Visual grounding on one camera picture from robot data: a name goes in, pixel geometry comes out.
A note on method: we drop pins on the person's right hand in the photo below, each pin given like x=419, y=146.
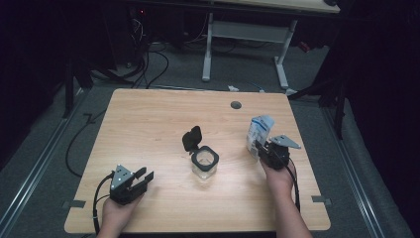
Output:
x=280, y=181

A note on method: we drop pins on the grey tape strip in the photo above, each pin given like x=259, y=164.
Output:
x=74, y=204
x=321, y=199

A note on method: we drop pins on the small white floor object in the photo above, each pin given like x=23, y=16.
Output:
x=232, y=88

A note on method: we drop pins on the small red object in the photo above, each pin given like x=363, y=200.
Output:
x=304, y=47

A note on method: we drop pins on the black stand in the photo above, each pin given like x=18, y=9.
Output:
x=339, y=109
x=68, y=89

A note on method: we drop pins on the metal floor rail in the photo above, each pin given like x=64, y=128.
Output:
x=356, y=178
x=36, y=165

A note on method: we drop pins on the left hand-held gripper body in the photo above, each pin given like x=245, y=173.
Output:
x=120, y=190

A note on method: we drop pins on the person's left hand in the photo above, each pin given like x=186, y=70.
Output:
x=115, y=216

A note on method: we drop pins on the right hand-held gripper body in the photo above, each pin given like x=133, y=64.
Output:
x=277, y=155

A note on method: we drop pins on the round grey table grommet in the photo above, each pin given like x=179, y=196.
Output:
x=235, y=105

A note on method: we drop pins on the dark equipment with red light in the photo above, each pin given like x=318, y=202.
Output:
x=138, y=29

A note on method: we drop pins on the white-framed desk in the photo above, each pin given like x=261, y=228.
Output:
x=251, y=31

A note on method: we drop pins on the glass jar with black lid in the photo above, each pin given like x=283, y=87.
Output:
x=204, y=162

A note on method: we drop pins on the white and blue milk carton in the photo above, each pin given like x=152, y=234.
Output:
x=259, y=129

